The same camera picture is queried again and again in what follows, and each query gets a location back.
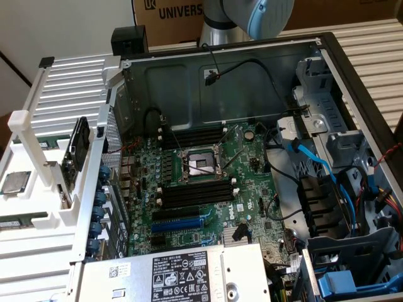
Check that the green RAM stick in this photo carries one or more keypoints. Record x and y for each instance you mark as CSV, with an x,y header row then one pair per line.
x,y
47,144
9,224

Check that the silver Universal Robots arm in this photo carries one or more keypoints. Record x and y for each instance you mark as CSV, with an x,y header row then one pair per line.
x,y
217,19

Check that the metal CPU socket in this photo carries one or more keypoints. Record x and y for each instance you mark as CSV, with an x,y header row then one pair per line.
x,y
201,163

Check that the thin metal locking lever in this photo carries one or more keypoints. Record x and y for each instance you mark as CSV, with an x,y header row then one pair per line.
x,y
175,143
233,158

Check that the metal socket cover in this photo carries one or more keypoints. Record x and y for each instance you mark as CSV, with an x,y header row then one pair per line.
x,y
233,135

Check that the round coin battery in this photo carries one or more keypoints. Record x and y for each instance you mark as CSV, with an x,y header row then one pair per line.
x,y
249,135

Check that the green Dell motherboard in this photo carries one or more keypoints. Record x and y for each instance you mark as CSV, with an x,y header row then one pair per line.
x,y
252,188

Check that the long black expansion slot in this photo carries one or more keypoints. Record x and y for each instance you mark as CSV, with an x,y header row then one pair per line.
x,y
176,214

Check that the open grey PC case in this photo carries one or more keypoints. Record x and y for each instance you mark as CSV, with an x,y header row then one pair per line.
x,y
245,94

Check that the blue expansion slot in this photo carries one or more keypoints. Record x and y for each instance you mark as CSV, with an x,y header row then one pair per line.
x,y
176,226

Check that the silver finned heatsink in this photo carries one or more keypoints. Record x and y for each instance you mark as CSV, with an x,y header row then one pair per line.
x,y
229,236

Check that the blue card retention clip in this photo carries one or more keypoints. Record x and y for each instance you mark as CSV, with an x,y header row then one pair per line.
x,y
97,212
100,197
95,229
105,173
93,245

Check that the short black expansion slot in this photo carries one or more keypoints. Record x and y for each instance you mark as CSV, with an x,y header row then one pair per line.
x,y
157,240

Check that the black graphics card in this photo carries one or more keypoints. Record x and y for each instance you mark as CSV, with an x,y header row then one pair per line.
x,y
77,144

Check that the printed cardboard box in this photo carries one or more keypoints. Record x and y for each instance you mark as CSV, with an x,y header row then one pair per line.
x,y
170,25

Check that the small black box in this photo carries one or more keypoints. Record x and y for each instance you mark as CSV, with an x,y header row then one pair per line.
x,y
129,41

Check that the silver power supply unit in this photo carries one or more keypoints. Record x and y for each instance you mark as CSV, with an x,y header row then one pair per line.
x,y
141,277

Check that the white parts rack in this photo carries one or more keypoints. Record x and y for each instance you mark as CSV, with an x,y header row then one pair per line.
x,y
78,217

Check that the black rack end cap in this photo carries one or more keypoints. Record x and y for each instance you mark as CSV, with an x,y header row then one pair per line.
x,y
46,62

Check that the silver CPU chip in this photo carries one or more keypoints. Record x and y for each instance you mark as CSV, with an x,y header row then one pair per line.
x,y
15,182

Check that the blue drive caddy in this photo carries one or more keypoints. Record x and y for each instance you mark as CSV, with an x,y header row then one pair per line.
x,y
337,283

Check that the plain brown cardboard box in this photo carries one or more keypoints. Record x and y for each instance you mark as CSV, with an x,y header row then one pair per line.
x,y
346,12

